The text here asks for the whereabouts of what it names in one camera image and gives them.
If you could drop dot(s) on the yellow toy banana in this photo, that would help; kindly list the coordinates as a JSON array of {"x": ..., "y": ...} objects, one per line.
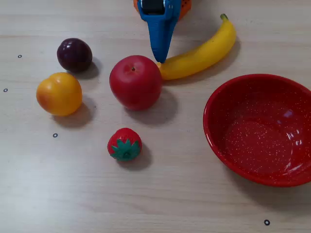
[{"x": 206, "y": 55}]

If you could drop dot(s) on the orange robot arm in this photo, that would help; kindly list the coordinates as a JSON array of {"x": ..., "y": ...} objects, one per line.
[{"x": 185, "y": 9}]

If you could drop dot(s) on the yellow orange toy peach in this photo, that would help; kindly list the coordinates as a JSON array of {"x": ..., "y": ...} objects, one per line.
[{"x": 59, "y": 94}]

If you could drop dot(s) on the red speckled enamel bowl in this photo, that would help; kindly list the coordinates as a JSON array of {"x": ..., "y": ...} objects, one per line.
[{"x": 257, "y": 145}]

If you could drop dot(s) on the dark purple toy plum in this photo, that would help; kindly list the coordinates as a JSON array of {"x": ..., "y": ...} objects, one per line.
[{"x": 74, "y": 55}]

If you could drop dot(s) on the red toy apple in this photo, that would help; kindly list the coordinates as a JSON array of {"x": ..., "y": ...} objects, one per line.
[{"x": 135, "y": 85}]

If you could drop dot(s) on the red toy strawberry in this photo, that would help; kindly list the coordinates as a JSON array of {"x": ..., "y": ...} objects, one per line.
[{"x": 124, "y": 144}]

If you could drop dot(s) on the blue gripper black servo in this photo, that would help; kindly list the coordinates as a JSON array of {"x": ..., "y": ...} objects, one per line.
[{"x": 161, "y": 23}]

